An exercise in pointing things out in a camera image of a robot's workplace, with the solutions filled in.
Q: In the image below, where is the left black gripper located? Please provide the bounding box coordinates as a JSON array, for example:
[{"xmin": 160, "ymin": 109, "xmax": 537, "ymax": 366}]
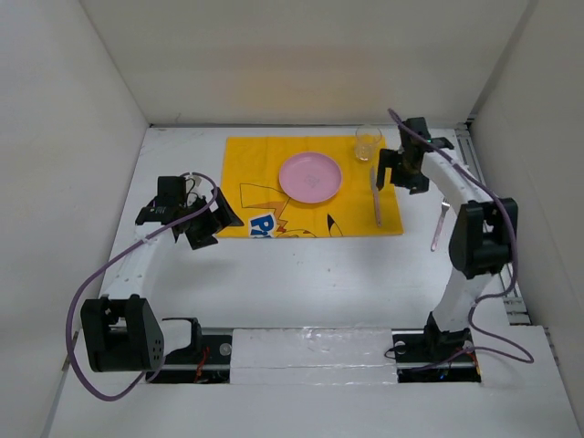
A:
[{"xmin": 181, "ymin": 188, "xmax": 242, "ymax": 248}]

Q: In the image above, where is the fork with pink handle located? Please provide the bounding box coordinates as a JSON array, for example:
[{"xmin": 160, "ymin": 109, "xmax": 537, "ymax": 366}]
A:
[{"xmin": 430, "ymin": 198, "xmax": 451, "ymax": 252}]

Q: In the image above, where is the clear drinking glass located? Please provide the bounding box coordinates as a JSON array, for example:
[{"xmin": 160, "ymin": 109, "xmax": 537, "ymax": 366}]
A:
[{"xmin": 354, "ymin": 125, "xmax": 382, "ymax": 162}]

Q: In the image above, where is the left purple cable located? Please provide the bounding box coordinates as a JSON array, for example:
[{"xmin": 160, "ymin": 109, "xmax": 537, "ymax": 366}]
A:
[{"xmin": 66, "ymin": 172, "xmax": 220, "ymax": 402}]

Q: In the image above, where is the knife with pink handle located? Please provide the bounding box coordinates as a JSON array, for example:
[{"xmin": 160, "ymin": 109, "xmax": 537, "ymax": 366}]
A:
[{"xmin": 370, "ymin": 167, "xmax": 382, "ymax": 228}]

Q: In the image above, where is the pink round plate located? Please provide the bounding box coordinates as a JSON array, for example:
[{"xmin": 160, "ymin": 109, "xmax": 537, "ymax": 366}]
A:
[{"xmin": 278, "ymin": 151, "xmax": 343, "ymax": 204}]

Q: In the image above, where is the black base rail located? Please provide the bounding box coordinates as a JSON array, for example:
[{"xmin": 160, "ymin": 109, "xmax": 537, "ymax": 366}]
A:
[{"xmin": 156, "ymin": 328, "xmax": 482, "ymax": 386}]

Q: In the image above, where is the purple cable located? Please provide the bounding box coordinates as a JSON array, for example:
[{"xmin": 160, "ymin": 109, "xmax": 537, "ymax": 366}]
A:
[
  {"xmin": 66, "ymin": 172, "xmax": 220, "ymax": 402},
  {"xmin": 387, "ymin": 108, "xmax": 535, "ymax": 370}
]

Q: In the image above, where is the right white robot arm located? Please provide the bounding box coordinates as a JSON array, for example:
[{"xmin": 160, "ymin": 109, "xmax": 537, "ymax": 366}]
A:
[{"xmin": 372, "ymin": 115, "xmax": 518, "ymax": 362}]

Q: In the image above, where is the aluminium side rail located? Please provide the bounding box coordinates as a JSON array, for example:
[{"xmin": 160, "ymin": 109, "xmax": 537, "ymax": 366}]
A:
[{"xmin": 454, "ymin": 123, "xmax": 532, "ymax": 326}]

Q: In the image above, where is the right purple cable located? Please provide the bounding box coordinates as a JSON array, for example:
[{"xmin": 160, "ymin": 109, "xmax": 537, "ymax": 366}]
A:
[{"xmin": 387, "ymin": 108, "xmax": 535, "ymax": 370}]

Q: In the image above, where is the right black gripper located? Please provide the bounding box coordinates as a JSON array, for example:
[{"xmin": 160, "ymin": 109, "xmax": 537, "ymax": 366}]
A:
[{"xmin": 378, "ymin": 149, "xmax": 432, "ymax": 195}]

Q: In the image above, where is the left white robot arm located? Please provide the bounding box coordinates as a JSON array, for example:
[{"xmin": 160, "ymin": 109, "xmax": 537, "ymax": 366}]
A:
[{"xmin": 80, "ymin": 172, "xmax": 243, "ymax": 372}]

